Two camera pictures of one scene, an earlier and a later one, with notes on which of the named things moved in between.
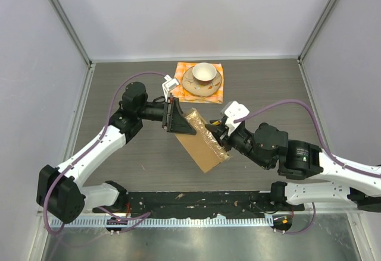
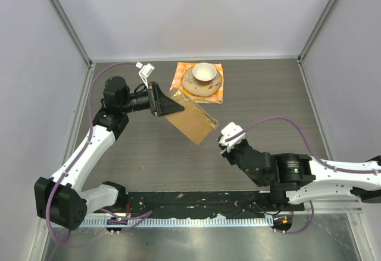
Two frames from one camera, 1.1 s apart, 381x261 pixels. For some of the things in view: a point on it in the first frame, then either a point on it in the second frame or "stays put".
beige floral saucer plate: (201, 88) stays put
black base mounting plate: (200, 203) stays put
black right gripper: (218, 131) → (228, 155)
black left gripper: (174, 119) → (161, 104)
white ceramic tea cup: (204, 72) stays put
